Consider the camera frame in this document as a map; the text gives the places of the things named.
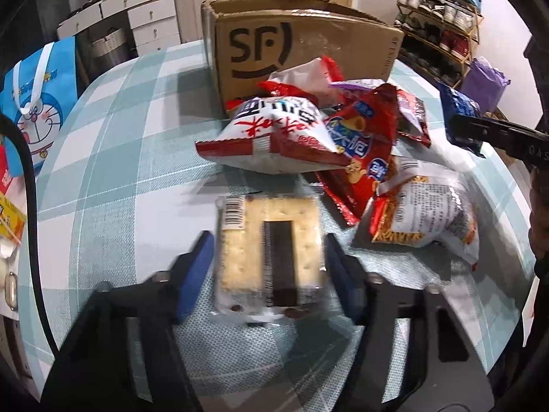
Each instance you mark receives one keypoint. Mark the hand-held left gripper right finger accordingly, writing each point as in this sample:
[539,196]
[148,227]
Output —
[343,283]

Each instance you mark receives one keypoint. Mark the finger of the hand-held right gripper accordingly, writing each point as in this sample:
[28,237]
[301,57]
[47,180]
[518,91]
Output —
[480,131]

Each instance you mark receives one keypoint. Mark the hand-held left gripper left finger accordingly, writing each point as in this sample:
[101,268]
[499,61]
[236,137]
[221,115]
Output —
[197,274]

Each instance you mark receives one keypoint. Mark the blue snack packet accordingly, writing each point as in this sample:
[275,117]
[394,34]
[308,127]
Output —
[461,105]

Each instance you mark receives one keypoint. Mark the clear cracker packet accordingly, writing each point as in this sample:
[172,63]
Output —
[240,257]

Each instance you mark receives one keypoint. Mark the red chip bag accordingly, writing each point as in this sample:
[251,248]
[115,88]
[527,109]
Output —
[356,137]

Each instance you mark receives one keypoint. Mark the large white red snack bag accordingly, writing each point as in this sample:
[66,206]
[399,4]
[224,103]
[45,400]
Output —
[266,137]

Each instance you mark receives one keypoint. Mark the white snack bag red edges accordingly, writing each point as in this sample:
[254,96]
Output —
[300,79]

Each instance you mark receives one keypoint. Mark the brown cardboard box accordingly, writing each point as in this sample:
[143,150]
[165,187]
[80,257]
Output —
[257,51]

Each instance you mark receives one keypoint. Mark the purple bag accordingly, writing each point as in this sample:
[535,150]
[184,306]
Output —
[484,86]

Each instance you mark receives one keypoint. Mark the dark red snack packet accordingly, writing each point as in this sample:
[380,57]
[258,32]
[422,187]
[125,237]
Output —
[411,116]

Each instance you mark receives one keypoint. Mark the orange white snack bag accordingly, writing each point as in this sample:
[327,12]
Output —
[429,214]

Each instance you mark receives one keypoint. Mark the metal shoe rack with shoes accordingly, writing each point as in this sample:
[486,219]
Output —
[441,21]

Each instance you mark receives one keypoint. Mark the checked teal tablecloth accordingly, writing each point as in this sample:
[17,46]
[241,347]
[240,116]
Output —
[128,137]

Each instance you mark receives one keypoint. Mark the yellow box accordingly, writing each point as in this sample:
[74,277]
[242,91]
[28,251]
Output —
[10,216]

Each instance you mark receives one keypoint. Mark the red box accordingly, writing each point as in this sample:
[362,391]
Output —
[5,171]

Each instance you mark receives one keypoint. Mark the blue cartoon tote bag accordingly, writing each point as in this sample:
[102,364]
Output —
[38,107]

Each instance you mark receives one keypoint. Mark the woven laundry basket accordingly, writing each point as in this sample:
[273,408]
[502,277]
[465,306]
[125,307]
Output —
[107,45]

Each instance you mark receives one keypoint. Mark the white drawer cabinet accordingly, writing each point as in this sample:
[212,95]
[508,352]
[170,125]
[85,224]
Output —
[154,21]

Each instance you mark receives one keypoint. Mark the white suitcase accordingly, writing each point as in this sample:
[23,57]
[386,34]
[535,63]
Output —
[193,0]

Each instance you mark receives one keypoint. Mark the white desk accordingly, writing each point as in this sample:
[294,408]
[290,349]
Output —
[116,4]

